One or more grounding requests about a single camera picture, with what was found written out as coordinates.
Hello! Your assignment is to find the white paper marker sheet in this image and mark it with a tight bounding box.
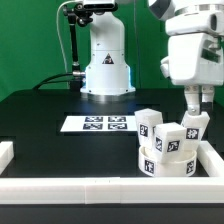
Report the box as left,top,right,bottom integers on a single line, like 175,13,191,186
61,115,137,132

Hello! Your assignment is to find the black cable bundle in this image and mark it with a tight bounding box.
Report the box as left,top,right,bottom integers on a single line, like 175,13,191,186
32,72,75,90

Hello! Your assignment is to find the white left fence rail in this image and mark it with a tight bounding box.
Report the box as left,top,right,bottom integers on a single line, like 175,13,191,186
0,141,14,175

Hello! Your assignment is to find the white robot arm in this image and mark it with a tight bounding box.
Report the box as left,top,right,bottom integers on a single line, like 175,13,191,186
82,0,224,115

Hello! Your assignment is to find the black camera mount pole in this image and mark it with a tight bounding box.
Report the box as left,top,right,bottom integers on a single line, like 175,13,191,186
63,3,92,91

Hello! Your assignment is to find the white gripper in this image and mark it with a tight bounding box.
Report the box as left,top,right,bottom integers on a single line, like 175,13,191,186
161,10,224,115

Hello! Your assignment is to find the white overhead camera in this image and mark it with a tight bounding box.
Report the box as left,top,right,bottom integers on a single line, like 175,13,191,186
83,0,116,10

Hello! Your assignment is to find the white front fence rail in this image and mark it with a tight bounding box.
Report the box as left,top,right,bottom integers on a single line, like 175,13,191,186
0,177,224,204

